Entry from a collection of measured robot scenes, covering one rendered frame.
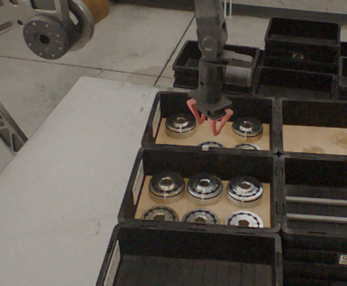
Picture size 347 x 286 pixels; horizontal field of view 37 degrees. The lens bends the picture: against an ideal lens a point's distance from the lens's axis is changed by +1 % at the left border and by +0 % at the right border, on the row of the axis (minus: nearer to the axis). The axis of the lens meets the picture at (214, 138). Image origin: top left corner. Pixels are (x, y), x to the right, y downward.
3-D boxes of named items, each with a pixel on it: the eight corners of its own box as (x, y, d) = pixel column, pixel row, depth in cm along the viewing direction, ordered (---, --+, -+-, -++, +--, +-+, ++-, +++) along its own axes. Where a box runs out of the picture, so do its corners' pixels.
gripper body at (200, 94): (207, 90, 135) (208, 65, 130) (232, 108, 129) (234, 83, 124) (187, 99, 131) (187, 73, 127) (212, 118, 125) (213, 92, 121)
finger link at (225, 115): (214, 121, 138) (215, 92, 132) (232, 135, 134) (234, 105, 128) (194, 131, 134) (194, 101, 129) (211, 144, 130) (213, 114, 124)
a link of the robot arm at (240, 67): (210, 25, 124) (202, 35, 116) (258, 31, 122) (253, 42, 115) (207, 72, 130) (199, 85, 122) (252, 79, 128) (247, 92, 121)
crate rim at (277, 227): (116, 228, 127) (115, 221, 126) (140, 152, 151) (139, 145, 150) (280, 240, 125) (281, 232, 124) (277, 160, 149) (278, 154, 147)
